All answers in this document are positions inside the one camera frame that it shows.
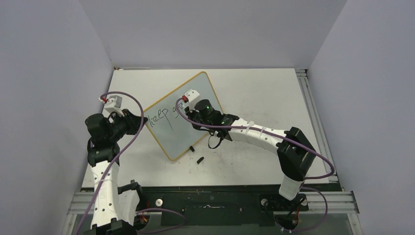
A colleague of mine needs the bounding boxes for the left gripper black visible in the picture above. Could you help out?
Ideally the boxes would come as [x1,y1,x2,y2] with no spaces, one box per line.
[107,109,147,141]

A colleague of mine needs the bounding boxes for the yellow framed whiteboard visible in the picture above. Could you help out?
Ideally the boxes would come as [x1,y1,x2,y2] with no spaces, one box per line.
[144,71,223,161]

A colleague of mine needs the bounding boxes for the black marker cap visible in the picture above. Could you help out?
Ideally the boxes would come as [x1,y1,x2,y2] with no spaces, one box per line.
[197,157,204,164]

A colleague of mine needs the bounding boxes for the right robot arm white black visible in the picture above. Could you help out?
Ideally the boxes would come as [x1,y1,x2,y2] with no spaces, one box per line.
[176,97,317,210]

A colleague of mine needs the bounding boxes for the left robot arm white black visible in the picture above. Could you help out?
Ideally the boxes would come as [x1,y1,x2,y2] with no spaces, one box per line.
[84,109,148,235]

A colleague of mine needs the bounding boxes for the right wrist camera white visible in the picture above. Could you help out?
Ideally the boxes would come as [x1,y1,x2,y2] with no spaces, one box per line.
[182,89,201,105]

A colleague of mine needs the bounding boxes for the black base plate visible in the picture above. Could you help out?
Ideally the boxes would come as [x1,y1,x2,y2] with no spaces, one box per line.
[113,183,342,227]

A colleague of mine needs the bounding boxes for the aluminium frame rail right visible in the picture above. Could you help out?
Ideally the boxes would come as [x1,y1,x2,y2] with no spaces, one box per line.
[295,69,334,165]

